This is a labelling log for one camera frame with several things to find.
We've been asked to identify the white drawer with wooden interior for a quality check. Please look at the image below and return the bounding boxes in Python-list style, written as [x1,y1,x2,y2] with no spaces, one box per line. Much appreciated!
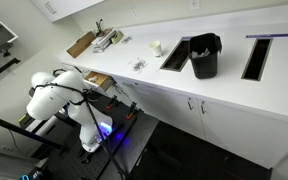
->
[82,70,114,93]

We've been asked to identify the white kitchen counter unit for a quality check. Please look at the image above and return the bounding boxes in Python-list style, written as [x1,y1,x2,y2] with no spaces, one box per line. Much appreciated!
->
[55,1,288,169]

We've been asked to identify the white paper cup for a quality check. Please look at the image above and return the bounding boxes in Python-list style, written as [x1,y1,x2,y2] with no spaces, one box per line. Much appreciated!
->
[149,40,164,58]

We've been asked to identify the white paper magazine stack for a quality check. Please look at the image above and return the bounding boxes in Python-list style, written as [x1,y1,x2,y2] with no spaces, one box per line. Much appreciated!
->
[91,27,118,54]

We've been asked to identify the black trash bin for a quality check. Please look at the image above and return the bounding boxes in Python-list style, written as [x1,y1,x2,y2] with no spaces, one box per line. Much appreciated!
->
[187,32,223,80]

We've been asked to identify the wooden cutting board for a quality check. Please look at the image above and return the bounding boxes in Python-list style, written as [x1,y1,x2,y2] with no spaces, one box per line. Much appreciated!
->
[66,30,97,59]

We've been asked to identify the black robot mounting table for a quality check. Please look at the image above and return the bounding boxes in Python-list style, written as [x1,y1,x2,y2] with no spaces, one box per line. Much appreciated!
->
[18,89,160,180]

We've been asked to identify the black tripod bar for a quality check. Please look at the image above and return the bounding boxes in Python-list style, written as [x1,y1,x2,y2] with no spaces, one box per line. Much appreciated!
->
[0,110,64,150]

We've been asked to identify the blue label strip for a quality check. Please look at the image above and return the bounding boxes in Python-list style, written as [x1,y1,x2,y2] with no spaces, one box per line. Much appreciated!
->
[245,33,288,39]

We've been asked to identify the black device with cyan light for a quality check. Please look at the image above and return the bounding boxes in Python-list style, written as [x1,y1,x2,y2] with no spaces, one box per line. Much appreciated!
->
[18,159,50,180]

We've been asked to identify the black clamp with orange handle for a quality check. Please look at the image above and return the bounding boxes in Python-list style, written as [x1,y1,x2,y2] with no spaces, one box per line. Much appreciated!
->
[105,94,118,110]
[125,101,138,120]

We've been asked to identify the black plug and cable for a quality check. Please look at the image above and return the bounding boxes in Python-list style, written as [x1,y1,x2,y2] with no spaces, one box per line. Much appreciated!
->
[94,18,105,36]

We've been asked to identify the white wall outlet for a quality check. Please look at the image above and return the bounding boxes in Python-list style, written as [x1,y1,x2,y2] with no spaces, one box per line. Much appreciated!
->
[189,0,201,10]
[129,7,140,20]

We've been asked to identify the white wall cabinet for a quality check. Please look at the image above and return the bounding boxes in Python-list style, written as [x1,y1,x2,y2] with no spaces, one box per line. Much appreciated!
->
[29,0,104,23]

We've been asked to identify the black camera stand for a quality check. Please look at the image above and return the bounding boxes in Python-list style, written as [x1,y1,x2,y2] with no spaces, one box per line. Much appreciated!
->
[0,42,21,94]

